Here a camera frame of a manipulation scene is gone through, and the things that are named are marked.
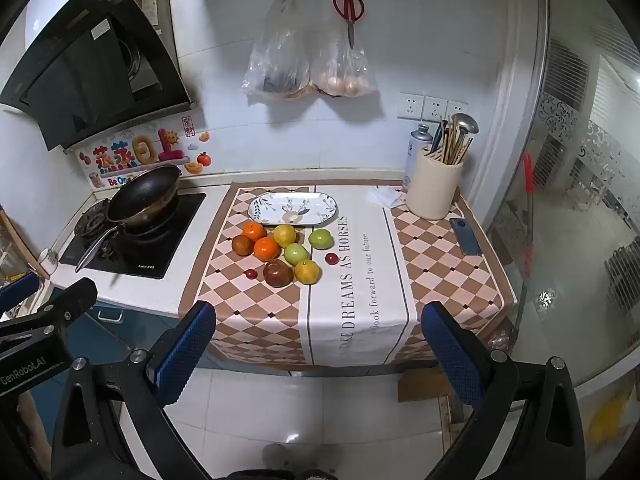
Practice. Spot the orange-yellow citrus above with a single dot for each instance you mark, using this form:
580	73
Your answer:
306	271

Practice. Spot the black range hood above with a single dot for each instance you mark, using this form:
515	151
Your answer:
75	75

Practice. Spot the white crumpled tissue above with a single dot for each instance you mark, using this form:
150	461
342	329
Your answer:
386	196

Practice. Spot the oval patterned plate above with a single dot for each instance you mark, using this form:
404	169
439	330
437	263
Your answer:
315	207

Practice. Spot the orange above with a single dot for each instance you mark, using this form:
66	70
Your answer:
266	248
254	230

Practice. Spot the cardboard piece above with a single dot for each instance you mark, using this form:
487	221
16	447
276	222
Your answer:
420	385

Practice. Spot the checkered tablecloth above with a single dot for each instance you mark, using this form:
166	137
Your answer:
360	305

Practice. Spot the brown red apple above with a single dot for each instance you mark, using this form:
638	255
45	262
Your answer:
242	245

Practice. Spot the dark kitchen utensil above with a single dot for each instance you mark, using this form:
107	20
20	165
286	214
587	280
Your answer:
438	135

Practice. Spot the plastic bag with dark contents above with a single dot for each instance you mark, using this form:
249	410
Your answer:
277	65

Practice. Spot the black gas stove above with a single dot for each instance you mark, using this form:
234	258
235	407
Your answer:
165	255

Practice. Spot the white wall socket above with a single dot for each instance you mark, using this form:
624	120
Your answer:
435	108
456	108
411	106

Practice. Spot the green apple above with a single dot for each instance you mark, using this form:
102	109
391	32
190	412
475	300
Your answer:
320	238
296	253

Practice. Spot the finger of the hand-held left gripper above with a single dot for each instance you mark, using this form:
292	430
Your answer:
72	300
17	287

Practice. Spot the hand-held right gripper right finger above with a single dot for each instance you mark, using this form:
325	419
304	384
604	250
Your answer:
450	355

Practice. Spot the black frying pan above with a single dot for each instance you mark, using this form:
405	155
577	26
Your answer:
145	192

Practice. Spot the red square wall sticker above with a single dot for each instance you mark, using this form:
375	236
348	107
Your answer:
186	125

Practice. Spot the yellow citrus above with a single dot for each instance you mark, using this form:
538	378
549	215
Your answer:
285	234

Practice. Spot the persimmon wall sticker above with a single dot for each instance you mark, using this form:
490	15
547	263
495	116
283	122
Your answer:
203	159

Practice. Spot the colourful lettering wall sticker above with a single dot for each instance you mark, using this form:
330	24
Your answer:
130	152

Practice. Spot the glass partition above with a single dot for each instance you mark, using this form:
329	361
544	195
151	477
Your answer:
575	185

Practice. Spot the red cherry tomato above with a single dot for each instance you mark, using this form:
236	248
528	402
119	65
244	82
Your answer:
331	258
250	274

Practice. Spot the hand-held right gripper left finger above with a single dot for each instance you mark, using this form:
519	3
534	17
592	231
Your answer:
184	347

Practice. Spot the blue base cabinet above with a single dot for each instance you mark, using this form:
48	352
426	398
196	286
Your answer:
115	332

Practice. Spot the grey spray can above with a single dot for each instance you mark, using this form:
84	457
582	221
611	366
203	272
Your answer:
417	142

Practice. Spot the blue smartphone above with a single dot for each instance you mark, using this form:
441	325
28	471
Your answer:
465	236

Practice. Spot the metal ladle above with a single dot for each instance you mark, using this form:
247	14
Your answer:
465	122

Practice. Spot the bundle of chopsticks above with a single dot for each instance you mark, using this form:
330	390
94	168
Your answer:
452	147

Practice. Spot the plastic bag of eggs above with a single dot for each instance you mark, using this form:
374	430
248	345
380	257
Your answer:
342	75

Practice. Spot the small white cup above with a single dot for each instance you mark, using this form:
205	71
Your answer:
49	260

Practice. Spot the cream utensil holder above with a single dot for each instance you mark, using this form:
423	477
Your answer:
432	187

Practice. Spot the dark red apple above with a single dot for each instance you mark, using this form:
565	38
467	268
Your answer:
278	273

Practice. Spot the orange segment wall sticker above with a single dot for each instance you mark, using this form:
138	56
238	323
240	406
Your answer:
203	136

